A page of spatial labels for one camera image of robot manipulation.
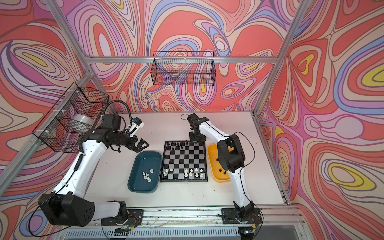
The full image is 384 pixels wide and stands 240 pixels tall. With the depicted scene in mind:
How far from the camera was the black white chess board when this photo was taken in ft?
2.83

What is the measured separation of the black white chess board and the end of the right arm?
1.1 inches

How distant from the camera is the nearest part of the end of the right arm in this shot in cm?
74
